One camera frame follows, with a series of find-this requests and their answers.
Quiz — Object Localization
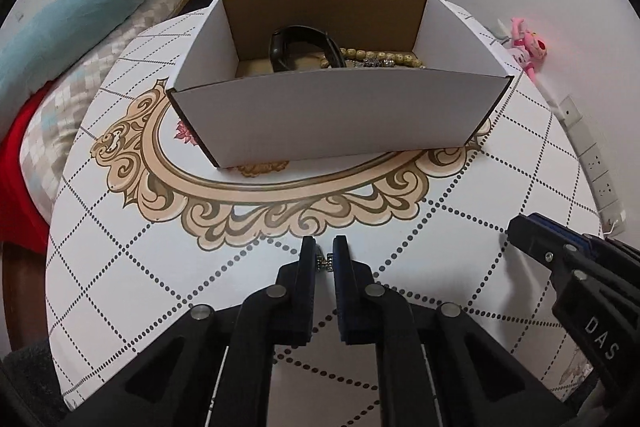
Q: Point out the black wristband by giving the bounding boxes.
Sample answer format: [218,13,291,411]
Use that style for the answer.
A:
[270,26,347,72]

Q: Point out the wooden bead bracelet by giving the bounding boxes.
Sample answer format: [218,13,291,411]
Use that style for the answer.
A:
[340,47,427,70]

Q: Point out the white cardboard box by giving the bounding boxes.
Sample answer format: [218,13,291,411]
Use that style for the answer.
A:
[166,0,515,170]

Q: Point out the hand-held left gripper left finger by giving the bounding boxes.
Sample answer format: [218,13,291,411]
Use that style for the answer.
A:
[60,236,321,427]

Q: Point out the pink plush toy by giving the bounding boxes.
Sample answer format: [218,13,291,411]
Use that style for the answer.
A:
[507,17,549,82]

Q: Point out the white charger plug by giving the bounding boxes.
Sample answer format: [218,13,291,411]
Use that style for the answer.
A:
[605,211,627,239]

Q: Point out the white power strip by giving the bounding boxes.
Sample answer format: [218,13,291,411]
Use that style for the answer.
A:
[557,94,629,220]

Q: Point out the checkered bed sheet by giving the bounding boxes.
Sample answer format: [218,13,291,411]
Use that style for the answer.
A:
[20,0,242,219]

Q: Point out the white diamond-patterned tablecloth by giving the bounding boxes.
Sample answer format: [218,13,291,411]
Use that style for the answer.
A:
[45,0,604,410]

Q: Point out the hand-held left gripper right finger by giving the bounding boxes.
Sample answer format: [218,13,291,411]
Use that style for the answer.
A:
[332,235,576,427]

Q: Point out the red blanket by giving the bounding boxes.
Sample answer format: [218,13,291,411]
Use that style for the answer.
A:
[0,79,57,256]

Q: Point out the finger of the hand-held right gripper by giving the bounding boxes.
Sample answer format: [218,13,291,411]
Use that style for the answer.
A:
[507,214,589,288]
[530,213,640,279]

